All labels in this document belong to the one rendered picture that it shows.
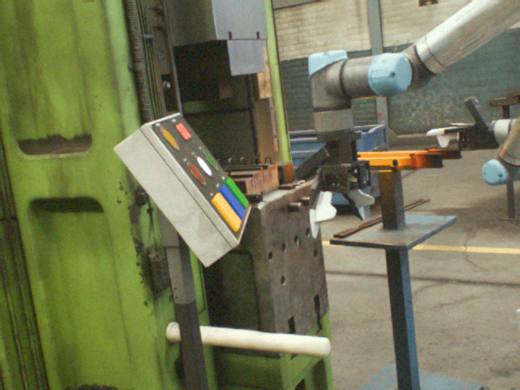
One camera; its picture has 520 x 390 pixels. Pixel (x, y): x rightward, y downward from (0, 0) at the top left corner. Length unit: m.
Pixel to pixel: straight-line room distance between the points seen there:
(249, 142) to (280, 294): 0.57
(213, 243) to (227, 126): 1.06
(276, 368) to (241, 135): 0.78
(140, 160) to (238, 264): 0.76
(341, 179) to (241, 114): 0.98
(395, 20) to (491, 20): 8.45
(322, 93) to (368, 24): 8.59
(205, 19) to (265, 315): 0.83
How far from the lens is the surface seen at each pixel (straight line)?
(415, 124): 9.65
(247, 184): 1.82
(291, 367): 1.98
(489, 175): 2.01
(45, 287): 1.96
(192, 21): 1.79
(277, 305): 1.87
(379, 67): 1.19
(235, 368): 2.00
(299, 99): 10.40
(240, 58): 1.84
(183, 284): 1.41
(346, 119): 1.26
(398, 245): 2.16
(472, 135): 2.15
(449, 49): 1.27
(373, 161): 2.21
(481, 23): 1.24
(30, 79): 1.90
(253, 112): 2.17
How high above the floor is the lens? 1.26
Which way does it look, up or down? 10 degrees down
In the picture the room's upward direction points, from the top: 7 degrees counter-clockwise
